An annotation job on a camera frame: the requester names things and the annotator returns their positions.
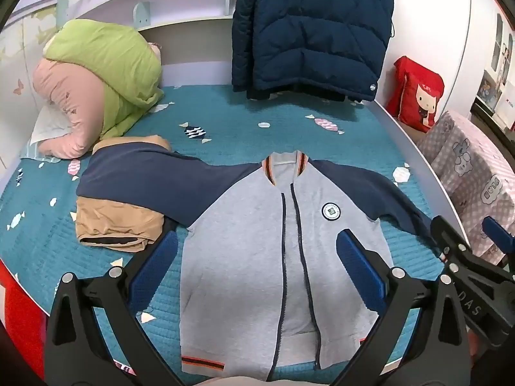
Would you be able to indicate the white bed side rail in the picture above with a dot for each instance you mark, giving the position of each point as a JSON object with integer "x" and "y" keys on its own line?
{"x": 422, "y": 157}

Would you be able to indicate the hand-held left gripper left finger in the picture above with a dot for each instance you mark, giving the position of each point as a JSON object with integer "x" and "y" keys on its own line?
{"x": 157, "y": 257}

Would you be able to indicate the black garment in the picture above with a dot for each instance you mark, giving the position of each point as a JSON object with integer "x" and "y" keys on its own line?
{"x": 318, "y": 92}

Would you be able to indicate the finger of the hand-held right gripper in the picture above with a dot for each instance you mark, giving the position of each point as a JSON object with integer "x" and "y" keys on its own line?
{"x": 497, "y": 231}
{"x": 444, "y": 233}

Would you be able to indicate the navy puffer jacket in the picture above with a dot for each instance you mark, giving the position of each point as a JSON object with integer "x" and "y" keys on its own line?
{"x": 314, "y": 28}

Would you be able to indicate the white bookshelf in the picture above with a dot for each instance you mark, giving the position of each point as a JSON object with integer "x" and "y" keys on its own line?
{"x": 499, "y": 68}

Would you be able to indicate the red cartoon cushion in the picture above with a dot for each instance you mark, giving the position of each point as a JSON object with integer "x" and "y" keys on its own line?
{"x": 418, "y": 92}

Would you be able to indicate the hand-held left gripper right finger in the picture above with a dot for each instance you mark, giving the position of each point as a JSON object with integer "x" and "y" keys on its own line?
{"x": 358, "y": 265}

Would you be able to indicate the white pillow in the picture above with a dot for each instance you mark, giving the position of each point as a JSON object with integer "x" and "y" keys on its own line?
{"x": 48, "y": 124}

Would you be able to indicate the white headboard shelf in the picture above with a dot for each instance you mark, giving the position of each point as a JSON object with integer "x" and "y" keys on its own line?
{"x": 181, "y": 8}

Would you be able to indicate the red bed side panel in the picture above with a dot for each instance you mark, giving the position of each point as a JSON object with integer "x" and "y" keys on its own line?
{"x": 20, "y": 309}

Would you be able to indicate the pink checkered koala cloth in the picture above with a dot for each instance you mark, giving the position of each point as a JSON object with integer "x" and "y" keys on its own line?
{"x": 466, "y": 169}

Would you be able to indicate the folded tan pants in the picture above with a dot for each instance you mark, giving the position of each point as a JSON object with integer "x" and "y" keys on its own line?
{"x": 116, "y": 221}

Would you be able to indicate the grey and navy zip jacket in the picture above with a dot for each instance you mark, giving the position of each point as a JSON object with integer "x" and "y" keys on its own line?
{"x": 241, "y": 249}

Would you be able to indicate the teal quilted bed sheet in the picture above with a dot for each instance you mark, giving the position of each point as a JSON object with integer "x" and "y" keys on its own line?
{"x": 241, "y": 128}

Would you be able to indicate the pink quilt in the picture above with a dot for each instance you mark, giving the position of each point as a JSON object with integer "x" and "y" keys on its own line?
{"x": 68, "y": 100}

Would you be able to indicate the green quilt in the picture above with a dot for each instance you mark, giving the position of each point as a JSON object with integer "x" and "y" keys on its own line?
{"x": 112, "y": 60}

